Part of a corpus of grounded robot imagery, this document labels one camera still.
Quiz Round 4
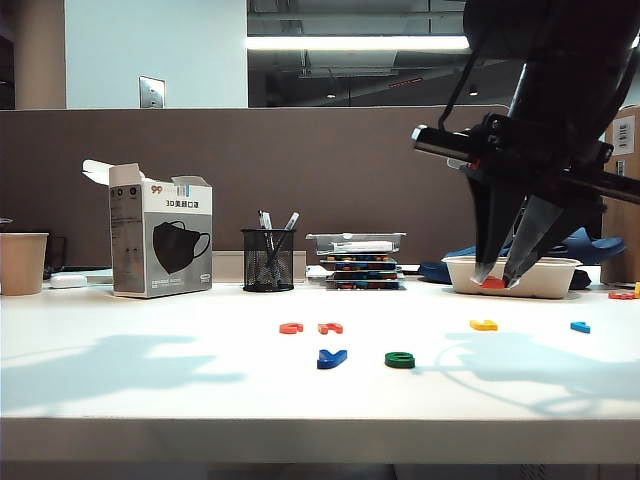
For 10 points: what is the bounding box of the grey white face mask box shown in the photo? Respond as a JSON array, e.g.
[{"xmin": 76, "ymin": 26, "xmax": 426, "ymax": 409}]
[{"xmin": 82, "ymin": 159, "xmax": 214, "ymax": 300}]

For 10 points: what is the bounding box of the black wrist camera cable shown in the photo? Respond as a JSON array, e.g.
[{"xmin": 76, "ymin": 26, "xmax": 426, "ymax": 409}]
[{"xmin": 437, "ymin": 44, "xmax": 485, "ymax": 134}]

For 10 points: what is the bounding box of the brown desk partition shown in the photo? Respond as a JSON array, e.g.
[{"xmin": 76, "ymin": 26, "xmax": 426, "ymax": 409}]
[{"xmin": 0, "ymin": 104, "xmax": 517, "ymax": 268}]

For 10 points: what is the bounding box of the metal wall switch plate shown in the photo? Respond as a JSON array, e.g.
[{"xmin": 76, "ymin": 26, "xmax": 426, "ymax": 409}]
[{"xmin": 138, "ymin": 75, "xmax": 167, "ymax": 110}]

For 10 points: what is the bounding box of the green letter e magnet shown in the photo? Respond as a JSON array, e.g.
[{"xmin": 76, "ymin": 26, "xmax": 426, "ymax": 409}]
[{"xmin": 384, "ymin": 351, "xmax": 417, "ymax": 370}]

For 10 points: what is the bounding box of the black mesh pen holder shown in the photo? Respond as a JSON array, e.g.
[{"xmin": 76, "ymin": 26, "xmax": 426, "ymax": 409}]
[{"xmin": 240, "ymin": 228, "xmax": 296, "ymax": 294}]

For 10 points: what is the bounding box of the beige pulp tray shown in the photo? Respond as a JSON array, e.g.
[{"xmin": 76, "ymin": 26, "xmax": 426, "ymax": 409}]
[{"xmin": 442, "ymin": 256, "xmax": 584, "ymax": 300}]

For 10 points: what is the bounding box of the letter magnet case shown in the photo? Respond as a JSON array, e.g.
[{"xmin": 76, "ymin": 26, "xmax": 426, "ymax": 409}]
[
  {"xmin": 319, "ymin": 255, "xmax": 401, "ymax": 274},
  {"xmin": 324, "ymin": 271, "xmax": 404, "ymax": 292}
]

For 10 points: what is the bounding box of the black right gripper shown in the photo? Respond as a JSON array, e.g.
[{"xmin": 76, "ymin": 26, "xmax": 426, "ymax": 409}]
[{"xmin": 410, "ymin": 113, "xmax": 640, "ymax": 290}]

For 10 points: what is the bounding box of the brown paper cup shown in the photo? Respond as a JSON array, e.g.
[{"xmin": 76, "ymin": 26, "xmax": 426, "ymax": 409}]
[{"xmin": 0, "ymin": 231, "xmax": 50, "ymax": 297}]

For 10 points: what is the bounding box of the dark blue letter y magnet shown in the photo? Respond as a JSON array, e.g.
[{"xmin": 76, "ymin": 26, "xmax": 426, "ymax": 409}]
[{"xmin": 316, "ymin": 348, "xmax": 349, "ymax": 371}]

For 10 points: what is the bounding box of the small white earbud case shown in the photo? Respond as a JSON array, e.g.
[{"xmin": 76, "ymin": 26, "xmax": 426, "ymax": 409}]
[{"xmin": 49, "ymin": 272, "xmax": 89, "ymax": 290}]

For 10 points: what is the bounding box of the brown cardboard box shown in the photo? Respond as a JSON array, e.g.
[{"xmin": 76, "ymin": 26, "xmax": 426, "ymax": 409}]
[{"xmin": 599, "ymin": 104, "xmax": 640, "ymax": 285}]

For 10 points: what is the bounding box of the clear plastic case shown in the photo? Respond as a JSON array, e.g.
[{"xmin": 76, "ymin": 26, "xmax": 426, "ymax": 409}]
[{"xmin": 305, "ymin": 231, "xmax": 407, "ymax": 257}]

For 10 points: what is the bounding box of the black and silver pen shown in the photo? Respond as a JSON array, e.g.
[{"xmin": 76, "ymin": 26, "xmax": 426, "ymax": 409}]
[
  {"xmin": 257, "ymin": 209, "xmax": 277, "ymax": 266},
  {"xmin": 271, "ymin": 211, "xmax": 301, "ymax": 266}
]

